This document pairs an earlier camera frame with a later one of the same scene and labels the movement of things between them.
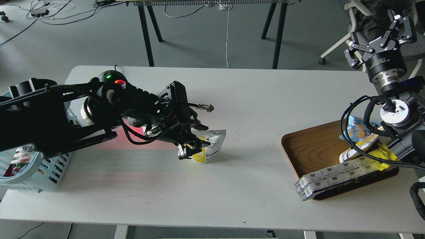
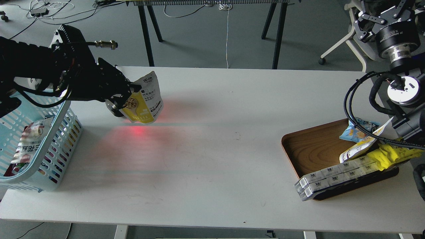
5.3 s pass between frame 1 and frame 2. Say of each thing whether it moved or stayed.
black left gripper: moved
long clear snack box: stayed
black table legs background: stayed
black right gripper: moved
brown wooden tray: stayed
